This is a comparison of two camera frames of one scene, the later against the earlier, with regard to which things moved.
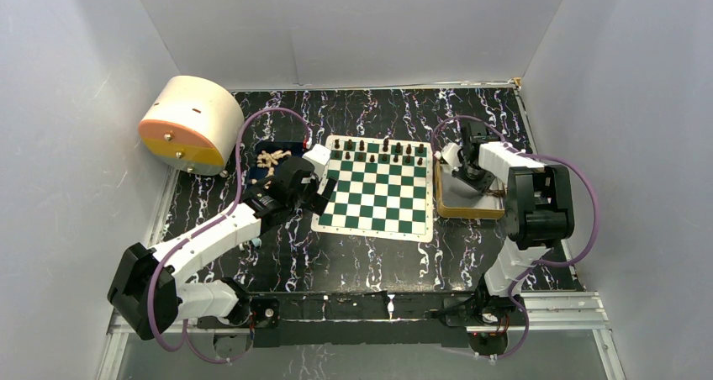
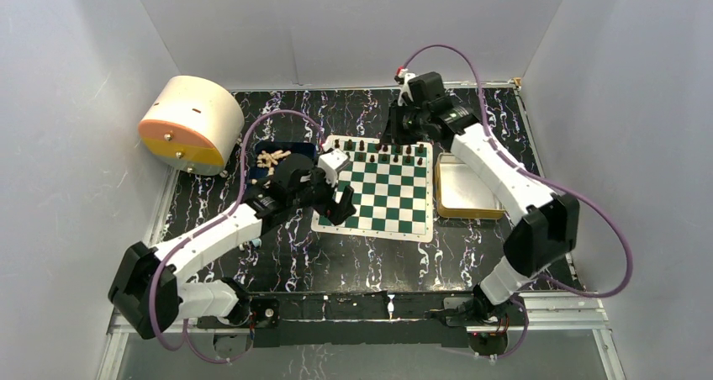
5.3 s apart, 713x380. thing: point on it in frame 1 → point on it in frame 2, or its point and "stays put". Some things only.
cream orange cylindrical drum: [192, 124] stays put
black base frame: [361, 319] stays put
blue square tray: [258, 172] stays put
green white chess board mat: [384, 188] stays put
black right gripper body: [478, 178] → [407, 124]
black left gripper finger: [325, 196] → [344, 208]
